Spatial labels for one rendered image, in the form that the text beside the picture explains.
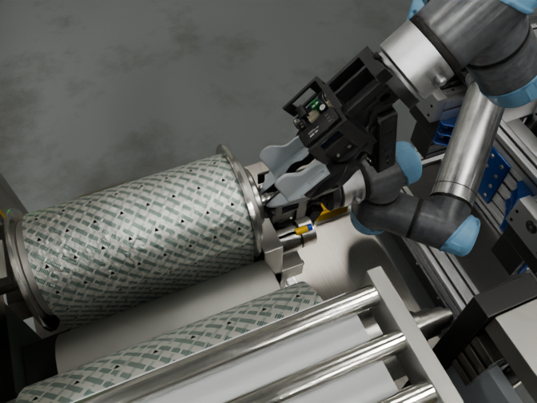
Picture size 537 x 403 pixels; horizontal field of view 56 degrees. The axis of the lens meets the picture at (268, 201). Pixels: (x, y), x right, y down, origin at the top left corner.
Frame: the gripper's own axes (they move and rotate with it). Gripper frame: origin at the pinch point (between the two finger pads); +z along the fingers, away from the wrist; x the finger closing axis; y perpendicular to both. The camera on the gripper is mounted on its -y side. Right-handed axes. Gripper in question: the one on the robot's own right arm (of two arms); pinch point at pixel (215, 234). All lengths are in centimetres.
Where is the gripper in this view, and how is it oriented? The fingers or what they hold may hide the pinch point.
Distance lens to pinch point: 80.2
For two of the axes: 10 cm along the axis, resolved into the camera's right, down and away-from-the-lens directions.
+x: 3.8, 7.5, -5.3
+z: -9.2, 3.1, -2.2
